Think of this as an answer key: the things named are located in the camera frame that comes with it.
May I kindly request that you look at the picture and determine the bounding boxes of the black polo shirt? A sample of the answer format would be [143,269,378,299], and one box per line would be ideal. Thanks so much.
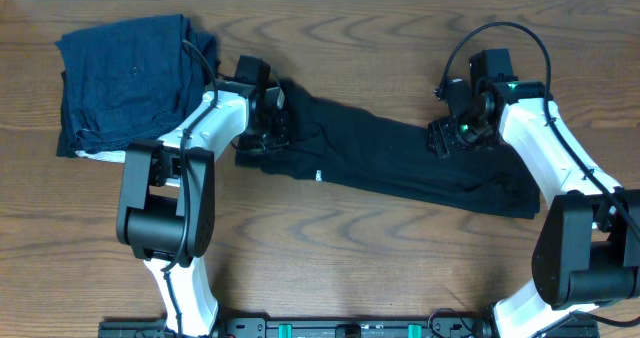
[235,80,540,219]

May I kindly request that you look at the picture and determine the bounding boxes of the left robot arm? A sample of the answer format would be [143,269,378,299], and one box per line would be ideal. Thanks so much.
[99,56,289,337]

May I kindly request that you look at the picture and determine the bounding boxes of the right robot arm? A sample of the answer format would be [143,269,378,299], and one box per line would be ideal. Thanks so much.
[428,49,639,337]

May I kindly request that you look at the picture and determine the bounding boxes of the folded white garment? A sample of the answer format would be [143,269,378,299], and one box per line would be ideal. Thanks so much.
[75,150,126,164]

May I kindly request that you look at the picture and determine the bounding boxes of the folded dark blue garment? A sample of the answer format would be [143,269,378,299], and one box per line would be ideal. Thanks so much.
[56,14,218,141]

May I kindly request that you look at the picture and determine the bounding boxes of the folded black garment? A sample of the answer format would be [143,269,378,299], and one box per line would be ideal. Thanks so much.
[56,71,133,158]

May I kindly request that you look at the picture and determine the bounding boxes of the small looped black cable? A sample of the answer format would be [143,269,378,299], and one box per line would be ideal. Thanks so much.
[427,307,481,338]

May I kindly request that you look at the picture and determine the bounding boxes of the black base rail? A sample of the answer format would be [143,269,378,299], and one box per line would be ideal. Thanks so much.
[98,316,600,338]

